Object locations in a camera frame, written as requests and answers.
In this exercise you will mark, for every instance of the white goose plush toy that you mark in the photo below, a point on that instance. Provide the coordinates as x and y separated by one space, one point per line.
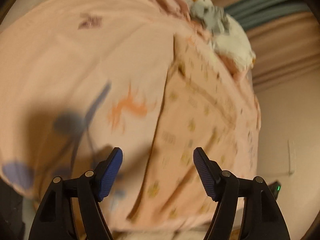
229 40

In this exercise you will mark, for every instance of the teal blue curtain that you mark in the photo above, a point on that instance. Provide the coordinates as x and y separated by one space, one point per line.
254 13

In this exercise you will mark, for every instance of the peach cartoon print baby garment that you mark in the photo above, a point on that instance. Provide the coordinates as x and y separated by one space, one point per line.
204 106

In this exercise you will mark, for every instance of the grey small garment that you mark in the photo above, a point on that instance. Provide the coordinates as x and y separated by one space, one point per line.
214 19

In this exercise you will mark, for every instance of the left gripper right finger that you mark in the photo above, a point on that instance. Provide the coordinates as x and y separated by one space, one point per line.
262 217

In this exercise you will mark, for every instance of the pink printed bed blanket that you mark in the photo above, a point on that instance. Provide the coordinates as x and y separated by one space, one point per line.
78 78

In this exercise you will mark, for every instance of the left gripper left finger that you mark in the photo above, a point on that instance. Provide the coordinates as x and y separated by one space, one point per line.
54 217

